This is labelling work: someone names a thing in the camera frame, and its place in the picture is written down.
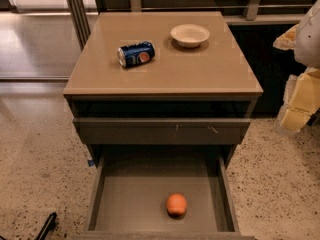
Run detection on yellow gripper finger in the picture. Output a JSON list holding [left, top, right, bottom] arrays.
[[279, 68, 320, 133], [273, 24, 298, 50]]

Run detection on orange fruit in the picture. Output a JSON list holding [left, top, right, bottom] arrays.
[[166, 193, 187, 217]]

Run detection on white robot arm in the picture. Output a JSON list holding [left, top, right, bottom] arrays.
[[273, 0, 320, 135]]

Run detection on grey drawer cabinet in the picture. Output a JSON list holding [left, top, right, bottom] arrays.
[[64, 12, 263, 162]]

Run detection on white bowl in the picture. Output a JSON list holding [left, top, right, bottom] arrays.
[[170, 24, 210, 48]]

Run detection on blue pepsi can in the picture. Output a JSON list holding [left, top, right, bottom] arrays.
[[117, 41, 155, 68]]

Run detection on blue tape piece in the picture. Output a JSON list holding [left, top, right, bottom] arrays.
[[87, 160, 95, 167]]

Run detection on black object on floor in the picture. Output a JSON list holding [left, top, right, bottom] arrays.
[[35, 212, 57, 240]]

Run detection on metal door frame post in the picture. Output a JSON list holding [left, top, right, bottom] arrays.
[[66, 0, 90, 50]]

